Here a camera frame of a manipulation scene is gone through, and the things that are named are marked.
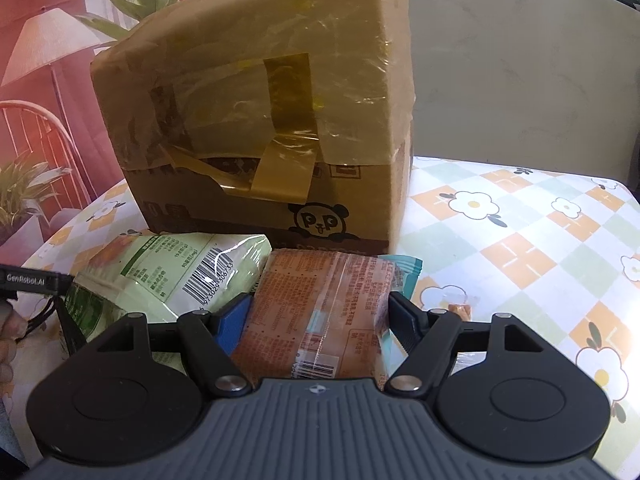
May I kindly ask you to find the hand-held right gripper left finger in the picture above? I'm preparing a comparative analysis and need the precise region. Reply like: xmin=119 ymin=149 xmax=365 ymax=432
xmin=85 ymin=294 xmax=253 ymax=397

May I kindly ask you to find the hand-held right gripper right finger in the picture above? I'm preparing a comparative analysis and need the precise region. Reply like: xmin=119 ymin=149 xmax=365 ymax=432
xmin=387 ymin=292 xmax=551 ymax=397

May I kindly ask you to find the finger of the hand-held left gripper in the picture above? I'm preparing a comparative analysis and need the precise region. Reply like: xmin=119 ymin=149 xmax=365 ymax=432
xmin=56 ymin=292 xmax=90 ymax=361

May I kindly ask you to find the orange-brown cake packet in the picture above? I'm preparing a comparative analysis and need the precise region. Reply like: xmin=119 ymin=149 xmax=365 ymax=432
xmin=231 ymin=249 xmax=396 ymax=381

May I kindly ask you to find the green snack bag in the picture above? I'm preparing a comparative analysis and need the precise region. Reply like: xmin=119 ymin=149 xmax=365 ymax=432
xmin=62 ymin=231 xmax=273 ymax=376

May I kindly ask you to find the cardboard box with plastic liner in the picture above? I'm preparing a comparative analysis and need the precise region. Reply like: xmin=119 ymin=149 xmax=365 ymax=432
xmin=90 ymin=0 xmax=418 ymax=256

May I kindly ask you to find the person's left hand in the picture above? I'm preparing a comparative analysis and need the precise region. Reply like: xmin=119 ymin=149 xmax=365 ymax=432
xmin=0 ymin=304 xmax=27 ymax=401

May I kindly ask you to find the light blue snack packet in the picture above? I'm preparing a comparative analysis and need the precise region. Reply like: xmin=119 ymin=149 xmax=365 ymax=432
xmin=375 ymin=255 xmax=423 ymax=306

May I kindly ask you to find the clear wrapped small snack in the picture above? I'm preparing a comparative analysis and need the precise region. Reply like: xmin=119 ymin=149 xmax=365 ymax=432
xmin=425 ymin=285 xmax=473 ymax=318

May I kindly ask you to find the floral checkered tablecloth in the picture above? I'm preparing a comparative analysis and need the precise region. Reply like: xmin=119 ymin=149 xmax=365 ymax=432
xmin=22 ymin=155 xmax=640 ymax=411

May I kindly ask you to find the black cable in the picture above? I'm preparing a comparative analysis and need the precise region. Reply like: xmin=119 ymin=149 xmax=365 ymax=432
xmin=15 ymin=294 xmax=63 ymax=346

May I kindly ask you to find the printed wall tapestry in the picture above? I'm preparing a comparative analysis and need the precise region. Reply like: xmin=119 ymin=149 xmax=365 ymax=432
xmin=0 ymin=0 xmax=211 ymax=261

